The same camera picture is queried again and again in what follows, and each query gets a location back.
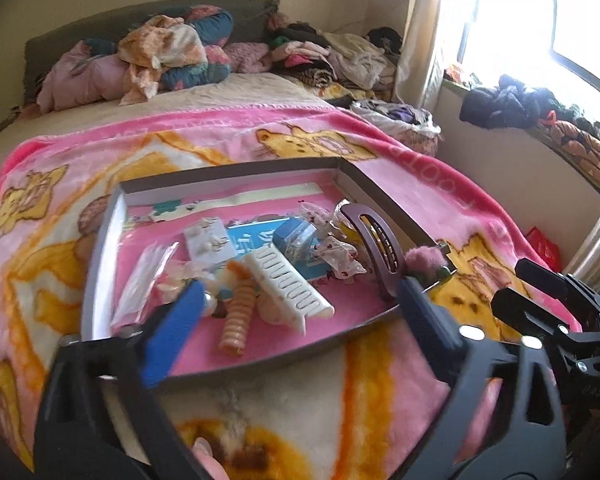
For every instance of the orange patterned cloth on sill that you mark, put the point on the orange patterned cloth on sill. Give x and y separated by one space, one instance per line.
581 148

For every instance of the dark clothes on windowsill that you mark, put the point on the dark clothes on windowsill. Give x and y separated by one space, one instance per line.
510 104

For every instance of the clear plastic bag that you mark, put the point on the clear plastic bag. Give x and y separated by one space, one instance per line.
142 279

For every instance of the brown hair barrette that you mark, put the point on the brown hair barrette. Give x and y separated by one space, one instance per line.
384 249

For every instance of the floral fabric scrunchie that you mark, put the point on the floral fabric scrunchie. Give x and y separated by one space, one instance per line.
331 247

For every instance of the pink cartoon fleece blanket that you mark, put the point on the pink cartoon fleece blanket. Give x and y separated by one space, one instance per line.
353 411

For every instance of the pink pillow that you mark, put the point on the pink pillow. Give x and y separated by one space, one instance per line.
82 76

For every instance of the shallow cardboard box tray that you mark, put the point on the shallow cardboard box tray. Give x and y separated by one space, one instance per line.
408 232

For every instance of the clear plastic hair claw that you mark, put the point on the clear plastic hair claw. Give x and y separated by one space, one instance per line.
177 274

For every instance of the pink fuzzy pompom hair clip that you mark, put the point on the pink fuzzy pompom hair clip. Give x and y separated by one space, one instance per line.
427 264

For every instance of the floral laundry basket with clothes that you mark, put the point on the floral laundry basket with clothes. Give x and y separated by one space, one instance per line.
414 127

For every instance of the cream white hair comb clip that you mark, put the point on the cream white hair comb clip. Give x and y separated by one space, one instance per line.
293 298

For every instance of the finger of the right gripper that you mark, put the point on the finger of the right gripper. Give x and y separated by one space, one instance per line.
581 300
531 320

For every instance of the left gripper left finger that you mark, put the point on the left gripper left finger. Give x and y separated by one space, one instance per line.
74 435

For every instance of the beige bed sheet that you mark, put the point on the beige bed sheet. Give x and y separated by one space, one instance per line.
237 89

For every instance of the pile of clothes on bed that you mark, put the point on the pile of clothes on bed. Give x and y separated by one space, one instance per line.
332 65

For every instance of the dark floral quilt bundle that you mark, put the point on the dark floral quilt bundle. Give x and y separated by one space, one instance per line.
214 27

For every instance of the earrings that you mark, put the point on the earrings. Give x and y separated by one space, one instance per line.
207 241

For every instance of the orange floral cloth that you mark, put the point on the orange floral cloth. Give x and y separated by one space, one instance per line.
151 49

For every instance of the small blue box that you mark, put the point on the small blue box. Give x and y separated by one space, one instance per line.
294 239

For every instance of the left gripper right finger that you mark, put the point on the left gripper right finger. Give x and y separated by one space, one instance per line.
526 437

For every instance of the yellow item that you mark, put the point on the yellow item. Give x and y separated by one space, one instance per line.
349 229

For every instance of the cream curtain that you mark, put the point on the cream curtain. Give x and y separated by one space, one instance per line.
419 71

